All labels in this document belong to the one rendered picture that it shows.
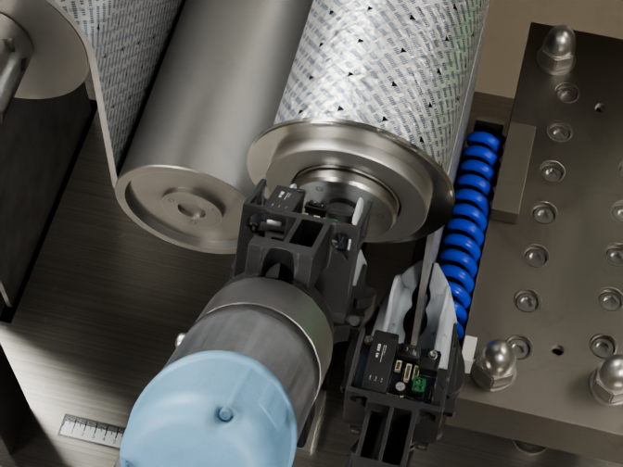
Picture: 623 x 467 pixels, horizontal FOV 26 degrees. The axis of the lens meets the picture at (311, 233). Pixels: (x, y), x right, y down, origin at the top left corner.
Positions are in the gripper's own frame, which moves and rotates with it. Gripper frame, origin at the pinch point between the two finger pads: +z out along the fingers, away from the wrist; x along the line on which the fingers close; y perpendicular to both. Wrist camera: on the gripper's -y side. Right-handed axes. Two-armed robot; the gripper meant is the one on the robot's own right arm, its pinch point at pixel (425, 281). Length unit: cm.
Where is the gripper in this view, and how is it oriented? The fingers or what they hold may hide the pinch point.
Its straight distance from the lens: 108.3
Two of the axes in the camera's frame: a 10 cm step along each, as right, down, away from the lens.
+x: -9.7, -2.1, 1.2
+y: 0.0, -5.0, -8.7
